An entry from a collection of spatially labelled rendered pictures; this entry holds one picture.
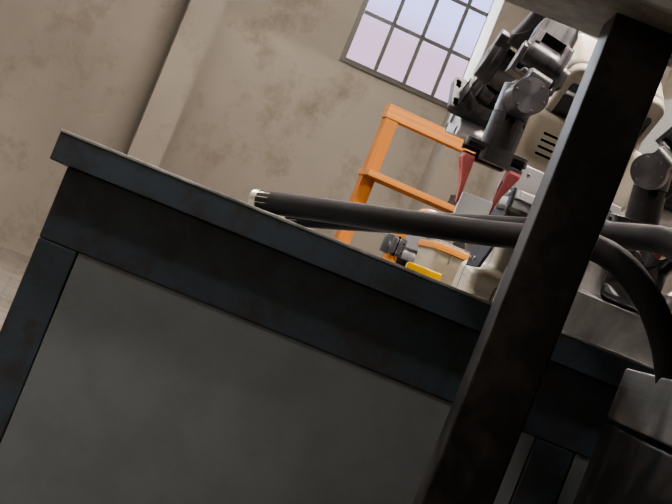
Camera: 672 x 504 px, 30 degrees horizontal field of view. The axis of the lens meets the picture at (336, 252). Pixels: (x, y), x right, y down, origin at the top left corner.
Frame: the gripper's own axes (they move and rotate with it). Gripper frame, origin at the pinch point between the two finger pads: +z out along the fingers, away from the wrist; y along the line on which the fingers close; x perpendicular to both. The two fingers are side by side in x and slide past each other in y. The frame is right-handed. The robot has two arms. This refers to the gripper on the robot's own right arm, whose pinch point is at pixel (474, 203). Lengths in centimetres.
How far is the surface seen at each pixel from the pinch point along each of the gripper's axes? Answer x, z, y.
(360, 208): -44.3, 10.5, -16.1
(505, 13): 990, -283, 39
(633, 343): -35.9, 12.5, 22.7
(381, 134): 621, -84, -23
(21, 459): -47, 53, -42
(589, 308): -35.9, 10.5, 15.8
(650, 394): -71, 18, 18
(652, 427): -75, 21, 18
